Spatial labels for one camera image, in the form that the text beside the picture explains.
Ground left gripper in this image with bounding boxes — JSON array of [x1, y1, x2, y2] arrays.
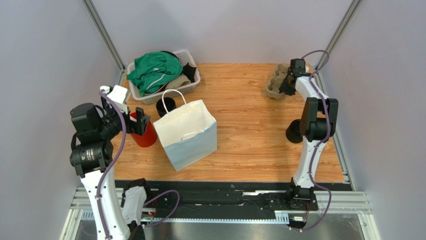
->
[[97, 94, 150, 139]]

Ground cardboard cup carrier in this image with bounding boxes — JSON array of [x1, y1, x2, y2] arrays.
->
[[265, 63, 290, 100]]

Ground black cup stack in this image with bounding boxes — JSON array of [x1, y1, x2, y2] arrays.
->
[[155, 97, 177, 118]]

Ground white paper bag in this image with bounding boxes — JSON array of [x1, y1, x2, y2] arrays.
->
[[153, 89, 218, 171]]

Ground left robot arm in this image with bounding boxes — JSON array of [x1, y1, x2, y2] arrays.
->
[[70, 103, 150, 240]]

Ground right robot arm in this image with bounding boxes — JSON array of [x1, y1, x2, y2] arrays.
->
[[279, 58, 339, 203]]

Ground red cup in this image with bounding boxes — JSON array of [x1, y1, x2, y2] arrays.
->
[[130, 112, 158, 148]]

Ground white plastic basket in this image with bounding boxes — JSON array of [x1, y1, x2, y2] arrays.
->
[[128, 49, 201, 105]]

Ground green cloth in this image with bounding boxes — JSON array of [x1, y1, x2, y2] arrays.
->
[[127, 51, 183, 95]]

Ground beige cloth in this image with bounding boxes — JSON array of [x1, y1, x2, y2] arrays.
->
[[162, 74, 191, 91]]

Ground black cloth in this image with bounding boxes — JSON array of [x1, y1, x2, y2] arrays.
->
[[160, 50, 197, 83]]

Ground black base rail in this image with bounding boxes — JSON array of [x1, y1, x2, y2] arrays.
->
[[120, 179, 319, 221]]

